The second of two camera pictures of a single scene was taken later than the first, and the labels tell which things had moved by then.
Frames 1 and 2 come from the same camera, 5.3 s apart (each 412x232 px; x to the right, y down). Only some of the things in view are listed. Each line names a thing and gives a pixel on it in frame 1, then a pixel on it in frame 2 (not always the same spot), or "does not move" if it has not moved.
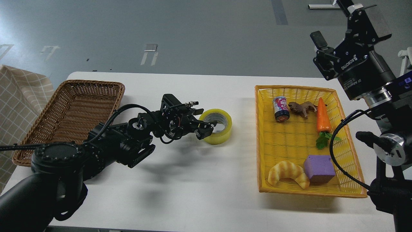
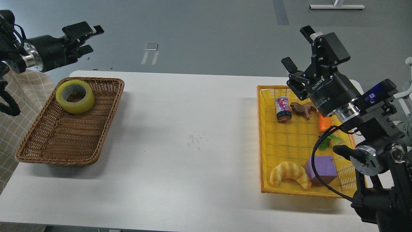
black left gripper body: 185,122 → 53,52
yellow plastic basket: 294,125 does not move
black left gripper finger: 201,124 → 80,32
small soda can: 281,108 does not move
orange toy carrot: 324,125 does not move
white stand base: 321,6 does not move
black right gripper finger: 326,58 → 298,82
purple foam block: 319,169 does not move
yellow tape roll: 220,116 → 81,107
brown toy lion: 302,108 does not move
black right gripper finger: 361,29 → 326,47
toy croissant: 287,169 does not move
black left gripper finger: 202,132 → 78,52
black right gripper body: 360,70 → 328,91
